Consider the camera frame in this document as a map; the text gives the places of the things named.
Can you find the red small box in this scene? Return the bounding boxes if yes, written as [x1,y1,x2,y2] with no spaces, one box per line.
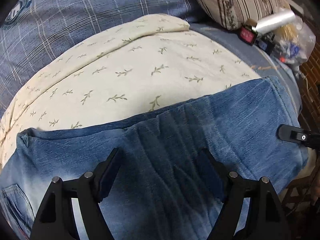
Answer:
[238,24,258,46]

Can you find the grey-blue plaid bedsheet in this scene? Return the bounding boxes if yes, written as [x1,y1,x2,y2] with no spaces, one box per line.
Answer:
[190,23,302,114]

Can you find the cream leaf-print blanket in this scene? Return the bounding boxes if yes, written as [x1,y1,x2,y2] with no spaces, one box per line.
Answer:
[1,14,258,165]

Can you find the clear plastic bag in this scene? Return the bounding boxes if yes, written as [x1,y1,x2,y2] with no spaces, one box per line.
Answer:
[274,21,316,66]

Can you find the silver cylindrical bottle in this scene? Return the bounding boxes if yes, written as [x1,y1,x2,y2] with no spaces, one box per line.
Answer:
[253,8,296,35]

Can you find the blue denim jeans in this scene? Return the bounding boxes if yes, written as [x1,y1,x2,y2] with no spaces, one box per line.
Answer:
[1,76,308,239]

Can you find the blue plaid pillow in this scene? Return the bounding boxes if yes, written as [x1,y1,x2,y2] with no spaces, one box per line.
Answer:
[1,0,205,112]

